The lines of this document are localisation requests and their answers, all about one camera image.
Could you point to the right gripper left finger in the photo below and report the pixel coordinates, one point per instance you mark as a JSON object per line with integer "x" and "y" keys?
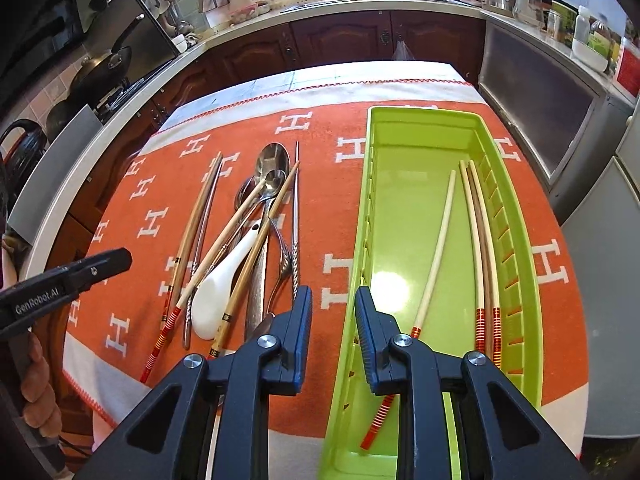
{"x": 208, "y": 419}

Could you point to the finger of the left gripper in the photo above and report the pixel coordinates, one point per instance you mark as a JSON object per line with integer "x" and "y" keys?
{"x": 28, "y": 301}

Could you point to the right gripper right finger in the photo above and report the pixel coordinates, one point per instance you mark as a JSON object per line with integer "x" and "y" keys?
{"x": 500, "y": 434}

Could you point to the pale chopstick red end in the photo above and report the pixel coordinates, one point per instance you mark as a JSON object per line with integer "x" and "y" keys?
{"x": 386, "y": 404}

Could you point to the light chopstick striped end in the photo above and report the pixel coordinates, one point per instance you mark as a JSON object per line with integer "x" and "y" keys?
{"x": 272, "y": 179}

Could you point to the white ceramic spoon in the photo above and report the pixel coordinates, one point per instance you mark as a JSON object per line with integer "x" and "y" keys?
{"x": 211, "y": 298}

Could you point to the steel fork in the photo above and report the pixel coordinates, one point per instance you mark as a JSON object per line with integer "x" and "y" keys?
{"x": 285, "y": 267}

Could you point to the twisted steel chopstick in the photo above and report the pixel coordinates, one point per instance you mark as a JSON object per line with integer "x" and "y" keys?
{"x": 295, "y": 226}

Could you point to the bamboo chopstick black marks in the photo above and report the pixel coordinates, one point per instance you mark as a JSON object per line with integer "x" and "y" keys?
{"x": 243, "y": 281}

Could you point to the large steel spoon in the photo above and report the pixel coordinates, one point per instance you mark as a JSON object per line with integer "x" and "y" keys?
{"x": 273, "y": 157}

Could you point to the person's left hand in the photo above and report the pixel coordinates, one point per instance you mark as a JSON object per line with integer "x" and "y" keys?
{"x": 41, "y": 411}

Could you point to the black red pressure cooker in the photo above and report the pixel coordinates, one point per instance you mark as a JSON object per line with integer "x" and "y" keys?
{"x": 24, "y": 155}

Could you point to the orange H-pattern cloth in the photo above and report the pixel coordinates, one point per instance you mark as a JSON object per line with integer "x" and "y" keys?
{"x": 112, "y": 328}

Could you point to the green plastic utensil tray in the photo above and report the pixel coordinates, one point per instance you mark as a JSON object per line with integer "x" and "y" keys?
{"x": 410, "y": 152}

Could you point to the black wok pan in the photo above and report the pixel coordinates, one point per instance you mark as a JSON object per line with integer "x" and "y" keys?
{"x": 100, "y": 75}

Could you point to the grey metal cabinet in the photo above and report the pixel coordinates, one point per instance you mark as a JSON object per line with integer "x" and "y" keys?
{"x": 566, "y": 118}

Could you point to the white bowl on cabinet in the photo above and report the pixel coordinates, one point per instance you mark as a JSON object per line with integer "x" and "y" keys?
{"x": 589, "y": 57}

